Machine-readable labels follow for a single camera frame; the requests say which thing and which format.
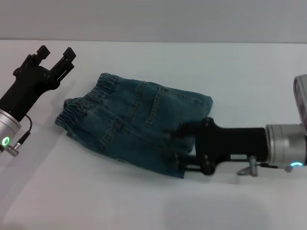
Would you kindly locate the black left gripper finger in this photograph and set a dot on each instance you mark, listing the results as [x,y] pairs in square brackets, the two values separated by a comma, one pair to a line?
[63,63]
[39,55]

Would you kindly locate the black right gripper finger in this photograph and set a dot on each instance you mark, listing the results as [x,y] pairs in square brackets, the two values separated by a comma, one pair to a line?
[184,163]
[184,131]

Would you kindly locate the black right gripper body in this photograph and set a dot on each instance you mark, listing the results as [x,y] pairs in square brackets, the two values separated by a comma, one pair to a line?
[227,146]

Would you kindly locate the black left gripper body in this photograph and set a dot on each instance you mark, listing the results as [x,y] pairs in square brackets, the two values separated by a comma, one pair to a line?
[28,88]

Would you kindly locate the blue denim shorts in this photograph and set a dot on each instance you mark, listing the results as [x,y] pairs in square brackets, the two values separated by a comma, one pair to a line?
[134,119]

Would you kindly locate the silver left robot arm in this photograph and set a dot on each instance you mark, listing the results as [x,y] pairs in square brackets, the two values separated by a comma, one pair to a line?
[8,130]

